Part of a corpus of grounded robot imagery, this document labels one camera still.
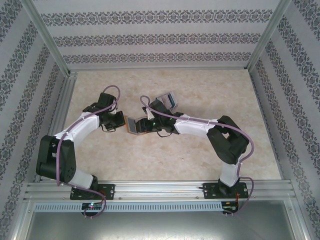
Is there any grey metal sheet tray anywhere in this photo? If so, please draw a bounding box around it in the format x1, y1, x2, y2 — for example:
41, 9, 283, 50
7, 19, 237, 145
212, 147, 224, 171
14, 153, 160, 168
24, 211, 301, 240

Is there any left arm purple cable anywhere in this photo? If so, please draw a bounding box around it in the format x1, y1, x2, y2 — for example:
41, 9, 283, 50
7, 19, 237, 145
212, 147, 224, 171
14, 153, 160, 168
56, 85, 123, 220

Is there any grey striped card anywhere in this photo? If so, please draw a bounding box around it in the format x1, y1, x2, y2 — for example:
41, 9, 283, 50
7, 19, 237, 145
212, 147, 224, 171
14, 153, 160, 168
126, 116, 139, 134

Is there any clear acrylic card box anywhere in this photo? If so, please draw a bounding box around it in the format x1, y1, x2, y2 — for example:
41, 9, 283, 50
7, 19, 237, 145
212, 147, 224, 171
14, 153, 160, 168
154, 91, 180, 113

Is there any long aluminium mounting rail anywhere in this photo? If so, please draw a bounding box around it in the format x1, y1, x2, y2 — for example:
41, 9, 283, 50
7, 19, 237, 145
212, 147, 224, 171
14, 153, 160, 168
23, 181, 297, 202

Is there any aluminium frame post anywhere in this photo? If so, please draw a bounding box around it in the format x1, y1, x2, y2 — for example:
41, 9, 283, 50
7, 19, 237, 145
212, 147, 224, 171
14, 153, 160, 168
246, 0, 293, 71
9, 197, 35, 240
23, 0, 72, 76
289, 197, 313, 240

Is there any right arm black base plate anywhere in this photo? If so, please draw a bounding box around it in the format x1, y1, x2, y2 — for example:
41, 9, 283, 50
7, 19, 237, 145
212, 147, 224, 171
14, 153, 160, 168
202, 182, 251, 200

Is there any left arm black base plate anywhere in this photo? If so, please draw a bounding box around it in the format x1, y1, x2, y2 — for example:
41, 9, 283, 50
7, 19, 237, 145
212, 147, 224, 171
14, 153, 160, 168
69, 183, 116, 201

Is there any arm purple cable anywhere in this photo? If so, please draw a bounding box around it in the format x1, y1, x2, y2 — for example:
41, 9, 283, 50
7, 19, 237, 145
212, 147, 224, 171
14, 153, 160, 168
139, 94, 256, 216
56, 85, 123, 220

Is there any slotted grey cable duct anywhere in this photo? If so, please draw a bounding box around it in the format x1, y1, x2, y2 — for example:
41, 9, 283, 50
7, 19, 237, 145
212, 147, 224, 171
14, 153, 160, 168
33, 201, 224, 213

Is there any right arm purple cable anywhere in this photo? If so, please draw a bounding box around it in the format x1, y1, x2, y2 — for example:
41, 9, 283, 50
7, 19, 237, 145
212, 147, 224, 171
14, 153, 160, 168
139, 94, 256, 216

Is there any white card with pink flowers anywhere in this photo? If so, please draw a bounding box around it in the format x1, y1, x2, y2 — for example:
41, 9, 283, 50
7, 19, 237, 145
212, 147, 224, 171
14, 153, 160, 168
159, 93, 173, 106

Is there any aluminium side rail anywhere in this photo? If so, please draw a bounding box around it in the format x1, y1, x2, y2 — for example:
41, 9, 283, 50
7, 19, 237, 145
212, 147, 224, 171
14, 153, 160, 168
34, 71, 78, 182

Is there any orange leather card holder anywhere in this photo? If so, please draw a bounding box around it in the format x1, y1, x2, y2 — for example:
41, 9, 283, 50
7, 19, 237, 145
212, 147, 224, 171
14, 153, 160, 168
124, 114, 149, 136

